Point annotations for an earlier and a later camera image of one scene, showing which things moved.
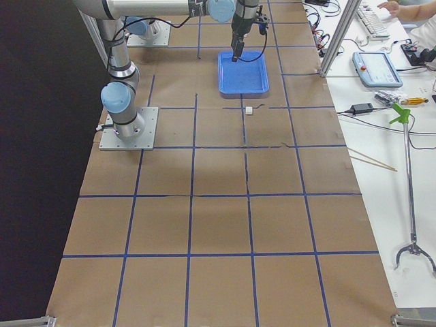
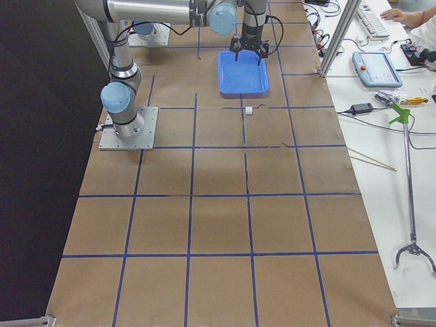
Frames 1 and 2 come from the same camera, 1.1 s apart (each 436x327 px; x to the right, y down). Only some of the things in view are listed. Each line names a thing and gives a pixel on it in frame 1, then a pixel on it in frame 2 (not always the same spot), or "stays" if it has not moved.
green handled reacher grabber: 404,117 stays
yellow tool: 414,101 stays
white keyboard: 377,28 stays
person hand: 394,8 → 398,16
